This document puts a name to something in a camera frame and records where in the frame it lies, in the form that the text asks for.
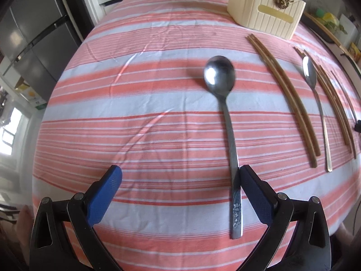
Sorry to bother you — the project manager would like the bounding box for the grey refrigerator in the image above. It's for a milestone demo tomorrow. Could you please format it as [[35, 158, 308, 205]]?
[[1, 0, 81, 101]]

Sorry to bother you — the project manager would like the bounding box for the yellow green bag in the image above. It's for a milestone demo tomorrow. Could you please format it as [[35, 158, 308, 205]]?
[[315, 8, 347, 34]]

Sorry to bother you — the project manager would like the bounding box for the large steel spoon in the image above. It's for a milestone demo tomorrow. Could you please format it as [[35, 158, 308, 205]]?
[[203, 56, 243, 240]]

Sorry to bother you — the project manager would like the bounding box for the cream ribbed utensil box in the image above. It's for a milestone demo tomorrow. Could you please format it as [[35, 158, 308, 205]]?
[[227, 0, 306, 40]]

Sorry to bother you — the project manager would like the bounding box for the wooden chopstick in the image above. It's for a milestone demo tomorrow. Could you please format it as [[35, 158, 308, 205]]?
[[310, 56, 352, 153], [249, 33, 322, 157], [245, 35, 318, 168], [303, 50, 357, 159]]

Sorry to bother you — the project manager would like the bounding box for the small steel spoon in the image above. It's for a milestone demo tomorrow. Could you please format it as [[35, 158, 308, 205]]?
[[302, 55, 333, 173]]

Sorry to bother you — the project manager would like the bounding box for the red striped tablecloth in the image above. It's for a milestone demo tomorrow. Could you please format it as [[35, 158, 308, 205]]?
[[32, 0, 360, 270]]

